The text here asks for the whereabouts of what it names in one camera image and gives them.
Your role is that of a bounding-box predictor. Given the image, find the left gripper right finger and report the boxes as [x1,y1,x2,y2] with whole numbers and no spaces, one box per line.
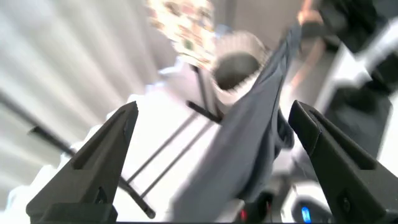
[288,100,398,222]

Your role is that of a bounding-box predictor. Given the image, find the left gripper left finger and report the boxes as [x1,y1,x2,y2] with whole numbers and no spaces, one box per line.
[26,101,139,222]

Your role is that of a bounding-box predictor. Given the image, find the dark grey long-sleeved shirt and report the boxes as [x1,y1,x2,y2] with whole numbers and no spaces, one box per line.
[169,21,304,222]

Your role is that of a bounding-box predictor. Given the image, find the cream printed garment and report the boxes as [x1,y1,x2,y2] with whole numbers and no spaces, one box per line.
[147,0,218,71]

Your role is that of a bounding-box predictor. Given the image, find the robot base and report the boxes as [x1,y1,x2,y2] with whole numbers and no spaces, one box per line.
[229,40,398,222]

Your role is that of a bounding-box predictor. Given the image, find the black clothes rack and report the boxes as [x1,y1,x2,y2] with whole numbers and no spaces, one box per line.
[0,65,224,220]

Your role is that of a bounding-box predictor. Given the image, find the white laundry basket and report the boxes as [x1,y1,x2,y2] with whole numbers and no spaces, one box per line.
[210,30,271,108]

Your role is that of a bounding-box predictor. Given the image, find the white curtain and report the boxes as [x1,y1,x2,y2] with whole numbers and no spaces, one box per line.
[0,0,181,194]

